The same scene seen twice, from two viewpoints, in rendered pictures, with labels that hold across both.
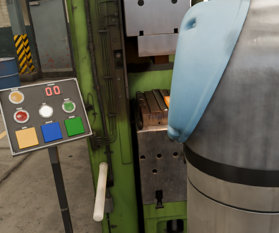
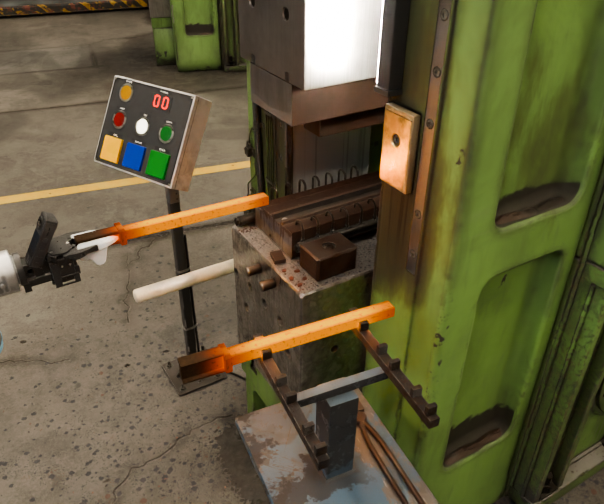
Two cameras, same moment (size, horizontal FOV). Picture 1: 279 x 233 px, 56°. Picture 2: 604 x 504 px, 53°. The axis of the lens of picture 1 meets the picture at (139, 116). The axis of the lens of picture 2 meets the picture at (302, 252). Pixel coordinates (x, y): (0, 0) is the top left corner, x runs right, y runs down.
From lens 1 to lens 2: 1.54 m
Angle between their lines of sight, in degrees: 55
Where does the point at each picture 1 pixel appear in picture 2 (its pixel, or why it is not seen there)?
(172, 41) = (283, 96)
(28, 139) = (110, 152)
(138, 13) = (250, 20)
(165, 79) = not seen: hidden behind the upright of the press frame
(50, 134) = (130, 159)
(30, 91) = (141, 91)
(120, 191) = not seen: hidden behind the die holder
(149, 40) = (260, 78)
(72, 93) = (179, 116)
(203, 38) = not seen: outside the picture
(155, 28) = (265, 59)
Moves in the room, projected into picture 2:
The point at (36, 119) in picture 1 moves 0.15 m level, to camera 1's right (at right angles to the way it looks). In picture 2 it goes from (129, 132) to (143, 149)
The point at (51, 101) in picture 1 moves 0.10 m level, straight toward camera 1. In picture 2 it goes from (154, 115) to (125, 124)
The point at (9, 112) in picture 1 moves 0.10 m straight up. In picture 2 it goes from (112, 107) to (107, 76)
